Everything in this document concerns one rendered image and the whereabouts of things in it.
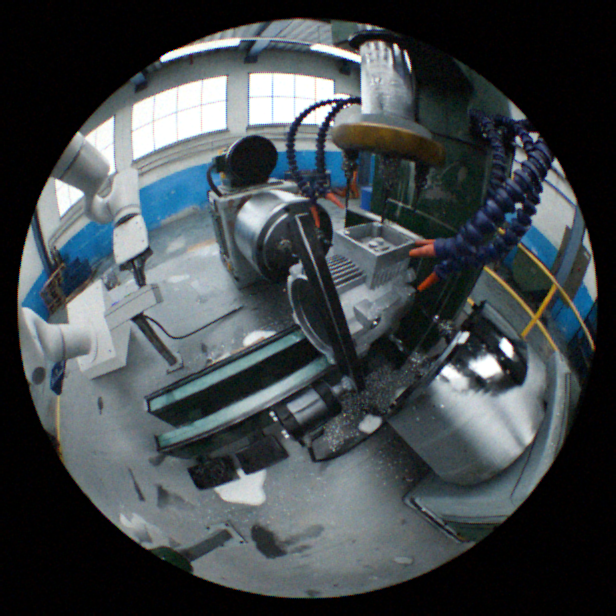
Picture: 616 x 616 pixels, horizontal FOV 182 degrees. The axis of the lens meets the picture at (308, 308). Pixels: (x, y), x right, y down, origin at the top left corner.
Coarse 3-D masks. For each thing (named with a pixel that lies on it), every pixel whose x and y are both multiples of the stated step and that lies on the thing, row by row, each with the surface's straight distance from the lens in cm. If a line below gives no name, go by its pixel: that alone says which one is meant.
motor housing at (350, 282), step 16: (336, 256) 36; (304, 272) 33; (336, 272) 32; (352, 272) 33; (288, 288) 42; (304, 288) 42; (352, 288) 32; (368, 288) 34; (384, 288) 36; (304, 304) 44; (352, 304) 31; (384, 304) 34; (304, 320) 44; (320, 320) 45; (352, 320) 31; (384, 320) 36; (320, 336) 43; (352, 336) 31; (368, 336) 34; (320, 352) 42
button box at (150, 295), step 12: (144, 288) 50; (156, 288) 52; (120, 300) 53; (132, 300) 51; (144, 300) 50; (156, 300) 49; (108, 312) 55; (120, 312) 53; (132, 312) 51; (108, 324) 56; (120, 324) 54
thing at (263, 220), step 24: (264, 192) 62; (240, 216) 59; (264, 216) 48; (288, 216) 49; (312, 216) 52; (240, 240) 57; (264, 240) 48; (288, 240) 50; (264, 264) 51; (288, 264) 54
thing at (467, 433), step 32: (448, 320) 37; (480, 320) 25; (416, 352) 29; (448, 352) 25; (480, 352) 23; (512, 352) 27; (416, 384) 27; (448, 384) 22; (480, 384) 23; (512, 384) 26; (544, 384) 31; (416, 416) 25; (448, 416) 24; (480, 416) 24; (512, 416) 26; (416, 448) 30; (448, 448) 27; (480, 448) 26; (512, 448) 28; (448, 480) 34; (480, 480) 33
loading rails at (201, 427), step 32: (256, 352) 45; (288, 352) 46; (192, 384) 46; (224, 384) 46; (256, 384) 51; (288, 384) 40; (160, 416) 53; (192, 416) 52; (224, 416) 41; (256, 416) 40; (160, 448) 46; (192, 448) 47
